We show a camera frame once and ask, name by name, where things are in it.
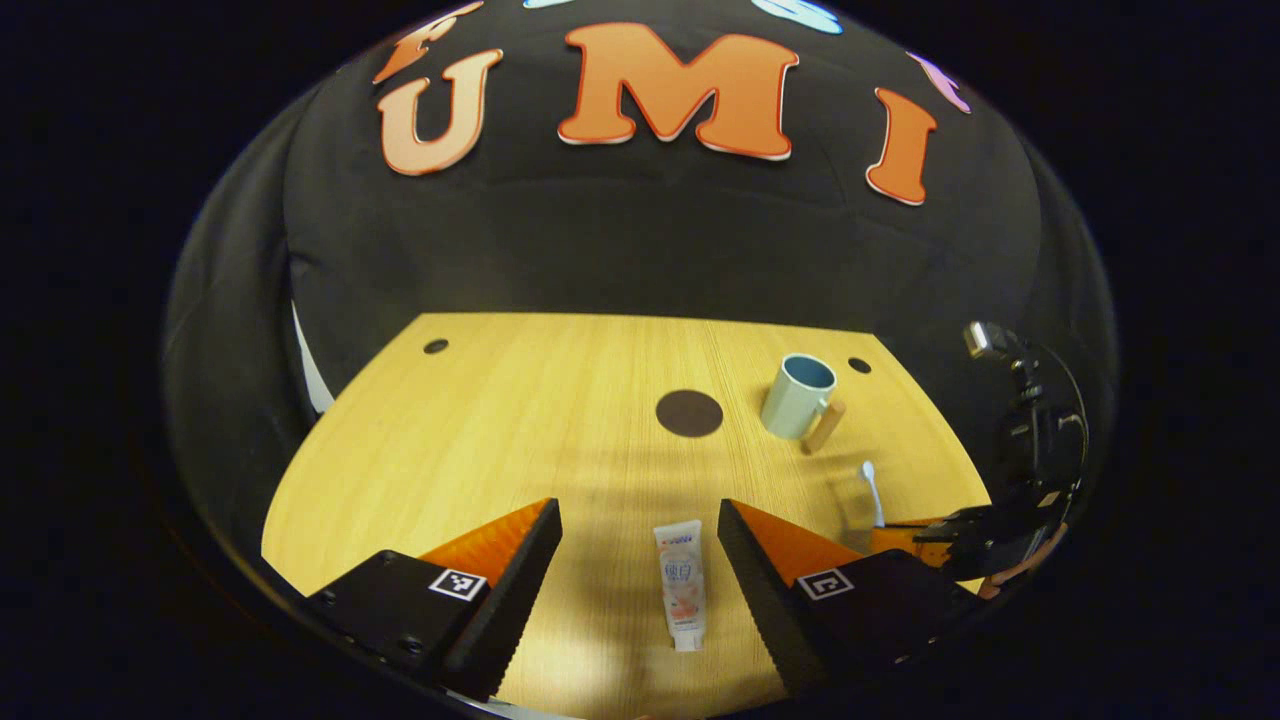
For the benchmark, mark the white toothbrush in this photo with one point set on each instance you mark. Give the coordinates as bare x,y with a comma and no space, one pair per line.
873,490

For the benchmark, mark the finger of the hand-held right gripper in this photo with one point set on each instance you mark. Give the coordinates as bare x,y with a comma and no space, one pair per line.
970,545

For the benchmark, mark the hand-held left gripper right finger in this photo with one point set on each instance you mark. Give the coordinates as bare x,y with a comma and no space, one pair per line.
760,590

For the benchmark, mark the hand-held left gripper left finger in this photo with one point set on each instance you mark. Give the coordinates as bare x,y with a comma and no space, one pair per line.
515,590

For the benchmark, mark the wooden desktop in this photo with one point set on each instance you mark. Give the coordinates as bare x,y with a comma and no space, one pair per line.
550,400

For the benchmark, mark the dark brown round coaster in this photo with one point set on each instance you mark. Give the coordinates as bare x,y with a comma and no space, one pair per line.
689,413

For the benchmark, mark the white toothpaste tube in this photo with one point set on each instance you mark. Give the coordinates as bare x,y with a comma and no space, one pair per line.
681,585

